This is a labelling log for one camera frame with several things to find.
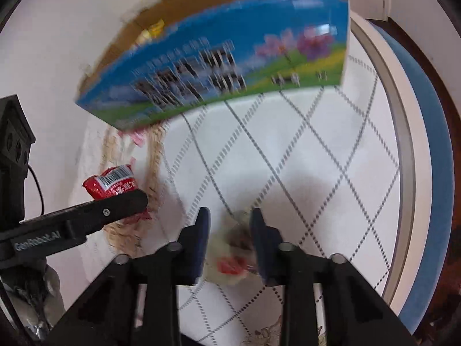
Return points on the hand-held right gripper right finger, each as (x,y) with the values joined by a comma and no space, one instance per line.
(259,241)

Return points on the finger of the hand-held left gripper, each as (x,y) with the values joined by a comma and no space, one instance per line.
(119,207)

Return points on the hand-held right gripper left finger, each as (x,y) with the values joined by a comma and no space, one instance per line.
(201,238)

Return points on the pale snack packet red label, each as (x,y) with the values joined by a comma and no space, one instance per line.
(230,265)

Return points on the cardboard box with blue print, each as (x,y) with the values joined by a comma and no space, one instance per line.
(252,43)

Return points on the person's left hand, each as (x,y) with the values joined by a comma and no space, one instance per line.
(32,292)

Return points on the pink snack packet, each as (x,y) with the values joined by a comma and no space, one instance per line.
(135,137)

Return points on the white diamond-print tablecloth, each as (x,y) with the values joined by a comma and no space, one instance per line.
(288,151)

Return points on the yellow snack packet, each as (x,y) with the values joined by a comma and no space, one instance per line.
(153,32)

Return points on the blue cloth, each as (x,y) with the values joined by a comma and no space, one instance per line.
(437,151)

